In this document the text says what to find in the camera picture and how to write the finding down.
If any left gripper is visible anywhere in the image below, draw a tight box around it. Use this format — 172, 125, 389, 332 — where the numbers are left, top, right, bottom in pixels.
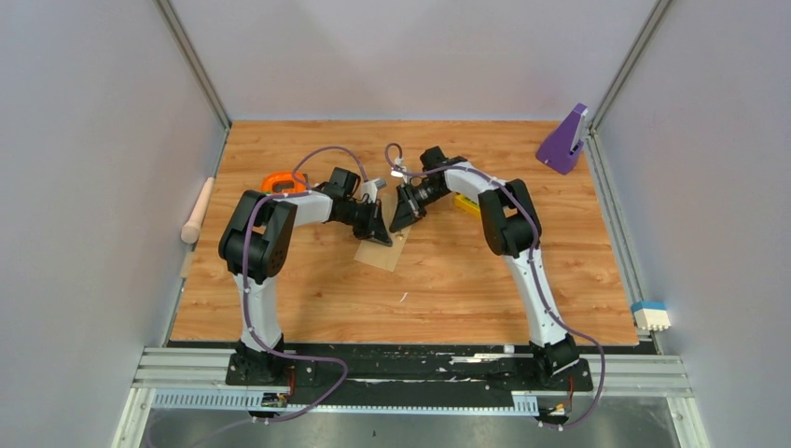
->
337, 200, 393, 248

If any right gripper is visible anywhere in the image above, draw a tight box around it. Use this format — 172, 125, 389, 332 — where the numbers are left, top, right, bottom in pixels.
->
392, 182, 450, 235

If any brown paper envelope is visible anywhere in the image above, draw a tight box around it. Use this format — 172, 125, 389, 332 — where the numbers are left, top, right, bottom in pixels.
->
354, 193, 411, 272

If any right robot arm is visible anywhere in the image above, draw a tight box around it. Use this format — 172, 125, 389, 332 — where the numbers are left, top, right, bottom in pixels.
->
384, 143, 579, 390

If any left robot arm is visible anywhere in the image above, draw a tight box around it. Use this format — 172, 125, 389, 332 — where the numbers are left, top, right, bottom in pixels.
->
218, 167, 393, 385

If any yellow toy window brick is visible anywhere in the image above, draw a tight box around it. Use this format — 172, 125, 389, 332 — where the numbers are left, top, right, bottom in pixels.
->
453, 193, 481, 217

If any orange toy track loop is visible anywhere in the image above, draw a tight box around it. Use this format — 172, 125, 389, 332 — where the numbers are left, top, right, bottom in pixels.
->
259, 171, 310, 194

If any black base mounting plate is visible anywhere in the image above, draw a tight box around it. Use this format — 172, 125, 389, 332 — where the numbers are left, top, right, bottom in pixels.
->
225, 343, 595, 406

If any purple plastic stand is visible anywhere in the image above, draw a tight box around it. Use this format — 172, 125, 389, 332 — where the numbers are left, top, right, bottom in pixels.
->
535, 103, 589, 175

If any wooden rolling pin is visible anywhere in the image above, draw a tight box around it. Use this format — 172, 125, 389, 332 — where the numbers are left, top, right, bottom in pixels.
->
180, 177, 215, 245

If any white blue toy brick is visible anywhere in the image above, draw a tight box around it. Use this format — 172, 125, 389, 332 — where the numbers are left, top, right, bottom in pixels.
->
631, 301, 672, 331

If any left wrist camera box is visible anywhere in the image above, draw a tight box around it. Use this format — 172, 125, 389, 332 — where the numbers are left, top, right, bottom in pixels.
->
360, 177, 387, 203

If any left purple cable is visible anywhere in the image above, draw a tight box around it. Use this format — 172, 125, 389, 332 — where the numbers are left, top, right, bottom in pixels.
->
241, 146, 372, 425

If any purple cable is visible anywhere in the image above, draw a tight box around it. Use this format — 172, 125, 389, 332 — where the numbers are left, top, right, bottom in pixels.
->
241, 146, 372, 425
384, 142, 608, 431

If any slotted cable duct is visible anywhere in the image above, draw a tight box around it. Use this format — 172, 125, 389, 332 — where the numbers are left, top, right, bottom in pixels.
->
151, 389, 539, 417

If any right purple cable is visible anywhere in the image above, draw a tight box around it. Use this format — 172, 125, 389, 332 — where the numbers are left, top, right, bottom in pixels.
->
384, 142, 608, 431

